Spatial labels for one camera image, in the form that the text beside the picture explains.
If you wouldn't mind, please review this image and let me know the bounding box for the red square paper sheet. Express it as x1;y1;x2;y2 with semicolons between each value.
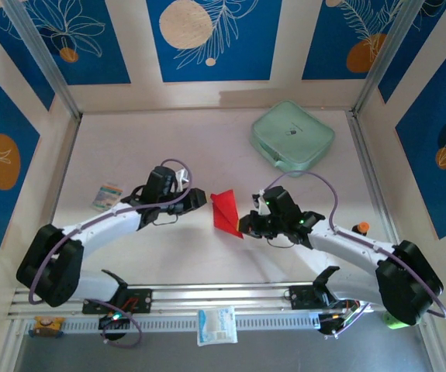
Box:
209;188;246;240

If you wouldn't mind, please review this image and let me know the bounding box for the small colourful paper packet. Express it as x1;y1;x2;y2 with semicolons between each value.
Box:
92;181;124;212

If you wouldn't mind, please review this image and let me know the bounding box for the mint green zip pouch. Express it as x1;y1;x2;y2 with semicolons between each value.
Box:
250;99;336;178

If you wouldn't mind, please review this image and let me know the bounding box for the white wipes packet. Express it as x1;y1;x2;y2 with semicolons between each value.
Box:
196;305;239;347

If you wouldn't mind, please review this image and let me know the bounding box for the yellow blue small toy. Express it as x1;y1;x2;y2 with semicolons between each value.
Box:
28;315;67;339

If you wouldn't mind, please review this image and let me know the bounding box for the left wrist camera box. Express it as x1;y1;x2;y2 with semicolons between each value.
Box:
174;168;191;191

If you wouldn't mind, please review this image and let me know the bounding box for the grey metal bracket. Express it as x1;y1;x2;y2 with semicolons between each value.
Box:
251;188;269;213

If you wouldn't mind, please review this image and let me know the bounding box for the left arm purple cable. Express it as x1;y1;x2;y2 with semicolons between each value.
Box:
28;157;193;348

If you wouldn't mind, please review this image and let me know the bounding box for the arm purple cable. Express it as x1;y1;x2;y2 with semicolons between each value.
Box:
263;170;446;340
28;157;193;348

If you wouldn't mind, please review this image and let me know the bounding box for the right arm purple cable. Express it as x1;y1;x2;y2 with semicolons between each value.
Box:
263;170;446;340

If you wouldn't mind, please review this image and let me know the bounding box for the aluminium mounting rail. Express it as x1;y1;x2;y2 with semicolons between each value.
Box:
7;278;435;317

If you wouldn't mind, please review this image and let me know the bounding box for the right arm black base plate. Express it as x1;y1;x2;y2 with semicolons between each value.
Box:
289;284;359;311

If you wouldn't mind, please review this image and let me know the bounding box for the white slotted cable duct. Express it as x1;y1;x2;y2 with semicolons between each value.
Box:
24;312;323;335

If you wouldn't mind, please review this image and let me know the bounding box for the black control board with wires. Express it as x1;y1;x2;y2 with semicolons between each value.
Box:
318;313;348;338
98;314;133;330

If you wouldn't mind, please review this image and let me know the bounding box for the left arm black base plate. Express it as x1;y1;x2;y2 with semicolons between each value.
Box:
81;288;154;315

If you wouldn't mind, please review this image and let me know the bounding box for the aluminium frame post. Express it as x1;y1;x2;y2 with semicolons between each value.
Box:
352;0;429;115
3;0;82;119

